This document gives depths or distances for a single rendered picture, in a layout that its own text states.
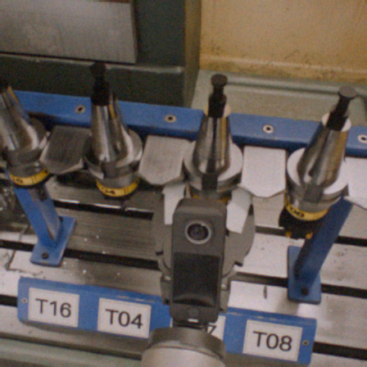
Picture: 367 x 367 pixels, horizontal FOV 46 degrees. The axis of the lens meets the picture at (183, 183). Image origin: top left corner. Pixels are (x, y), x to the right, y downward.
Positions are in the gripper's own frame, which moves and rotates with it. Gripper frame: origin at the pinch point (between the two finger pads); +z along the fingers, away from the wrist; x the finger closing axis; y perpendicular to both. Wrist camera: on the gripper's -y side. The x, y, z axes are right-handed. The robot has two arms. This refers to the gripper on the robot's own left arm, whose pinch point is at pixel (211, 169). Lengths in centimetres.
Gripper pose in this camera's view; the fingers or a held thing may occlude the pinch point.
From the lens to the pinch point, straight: 49.2
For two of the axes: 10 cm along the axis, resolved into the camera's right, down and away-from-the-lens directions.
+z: 1.5, -7.9, 6.0
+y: 0.0, 6.0, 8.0
